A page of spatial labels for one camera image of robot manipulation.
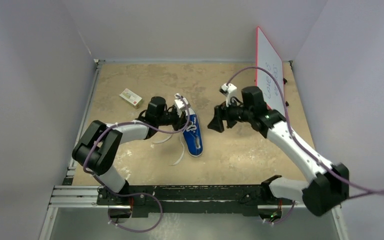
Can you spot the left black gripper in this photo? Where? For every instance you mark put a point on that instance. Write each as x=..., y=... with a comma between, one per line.
x=181, y=121

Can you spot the white shoelace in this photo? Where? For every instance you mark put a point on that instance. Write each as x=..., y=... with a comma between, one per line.
x=177, y=145

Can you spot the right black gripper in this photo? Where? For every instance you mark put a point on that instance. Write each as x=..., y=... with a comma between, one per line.
x=224, y=116

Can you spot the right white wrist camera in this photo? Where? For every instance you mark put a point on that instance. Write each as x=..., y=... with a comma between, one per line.
x=230, y=92

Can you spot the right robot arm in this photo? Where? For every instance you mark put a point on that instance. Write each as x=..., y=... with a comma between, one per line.
x=322, y=190

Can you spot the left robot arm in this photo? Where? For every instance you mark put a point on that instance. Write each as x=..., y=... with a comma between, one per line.
x=98, y=146

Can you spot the white board red frame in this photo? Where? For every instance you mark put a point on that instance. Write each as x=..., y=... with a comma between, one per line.
x=267, y=58

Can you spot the blue canvas sneaker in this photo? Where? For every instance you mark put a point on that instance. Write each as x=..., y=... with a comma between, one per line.
x=192, y=135

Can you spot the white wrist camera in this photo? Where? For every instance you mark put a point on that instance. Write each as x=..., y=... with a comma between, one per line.
x=230, y=92
x=181, y=104

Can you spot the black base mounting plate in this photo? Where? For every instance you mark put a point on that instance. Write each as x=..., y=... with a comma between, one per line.
x=249, y=200

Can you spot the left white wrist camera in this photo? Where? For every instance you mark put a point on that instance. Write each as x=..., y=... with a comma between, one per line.
x=181, y=104

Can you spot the small white red box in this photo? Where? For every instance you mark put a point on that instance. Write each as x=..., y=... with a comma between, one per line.
x=131, y=98

